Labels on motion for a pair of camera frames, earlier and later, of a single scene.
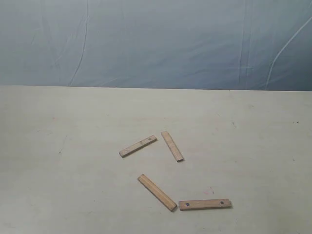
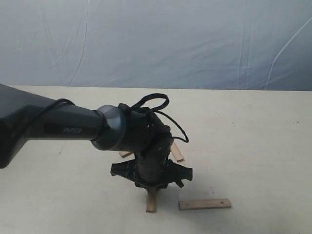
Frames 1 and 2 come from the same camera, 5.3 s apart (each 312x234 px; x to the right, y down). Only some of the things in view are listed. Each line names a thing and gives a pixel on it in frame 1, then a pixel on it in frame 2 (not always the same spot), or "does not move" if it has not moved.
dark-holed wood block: x=187 y=204 does not move
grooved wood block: x=169 y=204 to x=151 y=197
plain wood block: x=172 y=146 does not move
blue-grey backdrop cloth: x=199 y=45 does not move
